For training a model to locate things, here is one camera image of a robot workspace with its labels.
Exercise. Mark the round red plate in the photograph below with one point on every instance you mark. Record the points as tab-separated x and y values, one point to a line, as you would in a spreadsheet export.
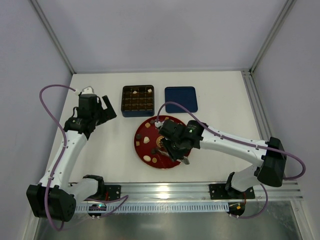
149	149

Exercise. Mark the right aluminium side rail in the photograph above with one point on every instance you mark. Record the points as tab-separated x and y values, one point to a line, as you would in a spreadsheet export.
259	114

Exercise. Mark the blue chocolate box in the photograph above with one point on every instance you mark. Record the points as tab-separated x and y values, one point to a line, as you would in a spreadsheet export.
141	104

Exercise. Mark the metal tongs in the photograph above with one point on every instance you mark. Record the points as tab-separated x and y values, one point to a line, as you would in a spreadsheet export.
175	152

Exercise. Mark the left mounting plate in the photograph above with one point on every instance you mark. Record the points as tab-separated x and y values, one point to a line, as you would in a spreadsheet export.
112	192

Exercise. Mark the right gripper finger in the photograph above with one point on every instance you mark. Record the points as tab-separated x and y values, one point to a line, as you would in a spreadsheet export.
167	145
182	158

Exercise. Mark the white oval chocolate bottom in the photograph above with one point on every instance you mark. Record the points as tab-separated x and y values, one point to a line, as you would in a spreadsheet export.
146	158

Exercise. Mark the white heart chocolate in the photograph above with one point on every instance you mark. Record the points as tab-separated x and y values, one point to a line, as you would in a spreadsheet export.
146	140

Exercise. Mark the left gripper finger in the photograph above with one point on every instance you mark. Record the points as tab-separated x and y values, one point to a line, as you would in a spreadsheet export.
107	102
107	115

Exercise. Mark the mounting plate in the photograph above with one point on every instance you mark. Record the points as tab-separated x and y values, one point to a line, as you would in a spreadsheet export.
217	191
112	192

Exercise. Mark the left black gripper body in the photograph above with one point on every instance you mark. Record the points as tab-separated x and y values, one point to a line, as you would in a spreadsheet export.
103	113

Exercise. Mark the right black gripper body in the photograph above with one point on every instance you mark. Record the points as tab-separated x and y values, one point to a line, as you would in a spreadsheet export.
173	152

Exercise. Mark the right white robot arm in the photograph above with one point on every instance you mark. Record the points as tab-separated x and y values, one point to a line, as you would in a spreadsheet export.
266	157

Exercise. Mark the right mounting plate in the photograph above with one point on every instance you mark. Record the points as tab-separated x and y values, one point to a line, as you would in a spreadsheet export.
217	191

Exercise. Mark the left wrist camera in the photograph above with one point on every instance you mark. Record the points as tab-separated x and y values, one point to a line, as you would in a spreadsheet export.
85	91

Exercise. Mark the blue box lid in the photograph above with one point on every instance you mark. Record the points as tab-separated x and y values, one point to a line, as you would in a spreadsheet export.
183	95

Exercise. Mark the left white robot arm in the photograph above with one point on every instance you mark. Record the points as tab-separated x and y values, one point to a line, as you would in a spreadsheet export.
53	197

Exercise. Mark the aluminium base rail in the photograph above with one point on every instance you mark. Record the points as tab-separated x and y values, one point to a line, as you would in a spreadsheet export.
181	197

